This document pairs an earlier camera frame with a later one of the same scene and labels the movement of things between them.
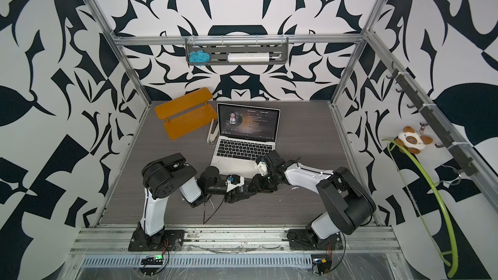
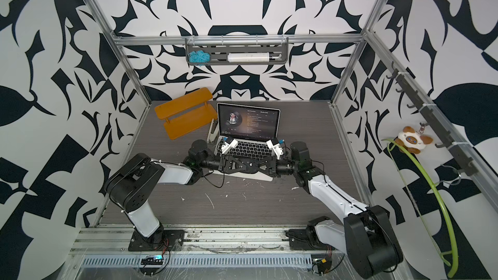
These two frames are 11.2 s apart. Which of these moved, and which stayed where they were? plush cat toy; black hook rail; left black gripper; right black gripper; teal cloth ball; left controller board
Moved: right black gripper; left black gripper
Stayed: black hook rail; left controller board; plush cat toy; teal cloth ball
